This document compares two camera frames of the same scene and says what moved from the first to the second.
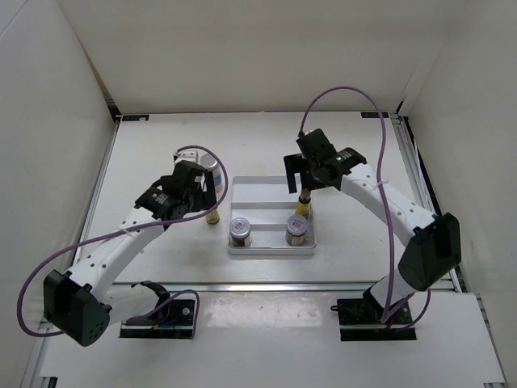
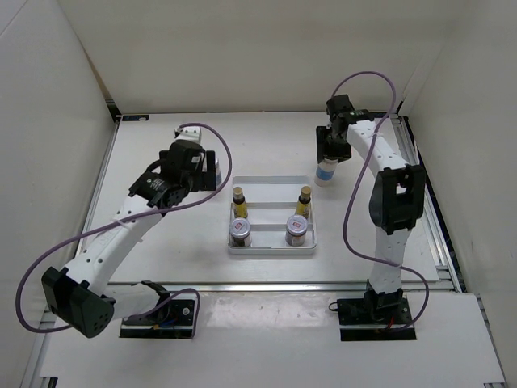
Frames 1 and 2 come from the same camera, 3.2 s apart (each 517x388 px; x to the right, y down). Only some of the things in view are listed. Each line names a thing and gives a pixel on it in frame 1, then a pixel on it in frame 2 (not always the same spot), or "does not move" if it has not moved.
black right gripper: (293, 165) to (342, 154)
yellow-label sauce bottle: (213, 217) to (240, 208)
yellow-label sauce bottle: (304, 203) does not move
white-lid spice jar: (296, 227) does not move
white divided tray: (266, 202) does not move
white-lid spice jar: (240, 229) does not move
